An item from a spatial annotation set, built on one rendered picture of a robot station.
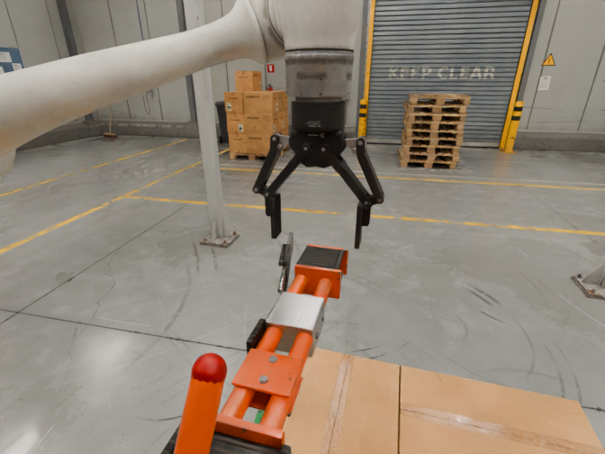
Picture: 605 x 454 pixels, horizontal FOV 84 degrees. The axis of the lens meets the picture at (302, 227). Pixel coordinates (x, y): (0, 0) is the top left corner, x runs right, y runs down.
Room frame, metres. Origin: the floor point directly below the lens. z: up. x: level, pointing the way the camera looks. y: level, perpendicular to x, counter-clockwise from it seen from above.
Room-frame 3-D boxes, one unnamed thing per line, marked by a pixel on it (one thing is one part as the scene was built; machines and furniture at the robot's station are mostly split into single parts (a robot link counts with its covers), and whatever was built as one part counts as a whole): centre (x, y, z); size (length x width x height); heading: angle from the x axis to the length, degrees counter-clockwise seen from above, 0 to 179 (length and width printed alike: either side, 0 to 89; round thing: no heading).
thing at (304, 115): (0.49, -0.02, 1.49); 0.08 x 0.07 x 0.09; 75
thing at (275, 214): (0.51, 0.04, 1.36); 0.03 x 0.01 x 0.07; 165
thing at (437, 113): (7.03, -2.59, 0.65); 1.29 x 1.10 x 1.31; 168
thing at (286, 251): (0.45, 0.04, 1.27); 0.31 x 0.03 x 0.05; 177
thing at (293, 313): (0.36, 0.01, 1.26); 0.07 x 0.07 x 0.04; 75
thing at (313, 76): (0.49, -0.02, 1.57); 0.09 x 0.09 x 0.06
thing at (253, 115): (7.69, 0.95, 0.87); 1.21 x 1.02 x 1.74; 168
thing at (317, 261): (0.49, -0.03, 1.27); 0.08 x 0.07 x 0.05; 165
